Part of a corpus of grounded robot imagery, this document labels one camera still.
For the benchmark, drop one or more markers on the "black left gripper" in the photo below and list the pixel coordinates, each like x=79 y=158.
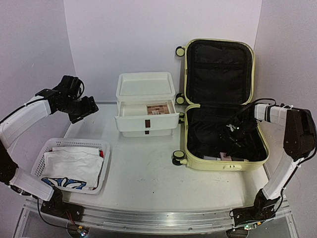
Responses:
x=90 y=107

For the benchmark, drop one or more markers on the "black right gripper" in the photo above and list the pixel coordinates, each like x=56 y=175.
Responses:
x=236 y=144

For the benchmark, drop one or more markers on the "pale yellow hard-shell suitcase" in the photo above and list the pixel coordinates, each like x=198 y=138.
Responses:
x=219 y=78

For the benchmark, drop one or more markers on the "small pink cosmetic box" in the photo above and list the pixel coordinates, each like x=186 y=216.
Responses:
x=225 y=157

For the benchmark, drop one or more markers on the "red printed t-shirt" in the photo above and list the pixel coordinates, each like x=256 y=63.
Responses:
x=101 y=153

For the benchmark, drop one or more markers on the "white perforated plastic basket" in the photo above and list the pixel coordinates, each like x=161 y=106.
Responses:
x=39 y=164

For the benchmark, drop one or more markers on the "white blue-print t-shirt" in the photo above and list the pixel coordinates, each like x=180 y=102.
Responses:
x=73 y=167

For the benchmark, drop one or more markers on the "white three-drawer storage cabinet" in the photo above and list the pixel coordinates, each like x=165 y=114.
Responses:
x=137 y=90

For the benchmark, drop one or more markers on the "brown eyeshadow palette box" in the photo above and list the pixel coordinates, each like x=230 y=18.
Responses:
x=158 y=109

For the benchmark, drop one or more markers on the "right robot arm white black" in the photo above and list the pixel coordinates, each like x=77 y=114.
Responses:
x=299 y=140

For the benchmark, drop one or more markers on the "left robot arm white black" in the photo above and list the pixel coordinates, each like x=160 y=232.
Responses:
x=67 y=98

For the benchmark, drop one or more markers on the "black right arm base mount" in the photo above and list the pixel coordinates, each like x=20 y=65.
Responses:
x=262 y=209

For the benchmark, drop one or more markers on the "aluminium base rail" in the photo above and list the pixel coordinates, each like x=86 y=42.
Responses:
x=160 y=210

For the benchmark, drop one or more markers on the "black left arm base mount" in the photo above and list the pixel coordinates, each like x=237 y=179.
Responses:
x=58 y=208

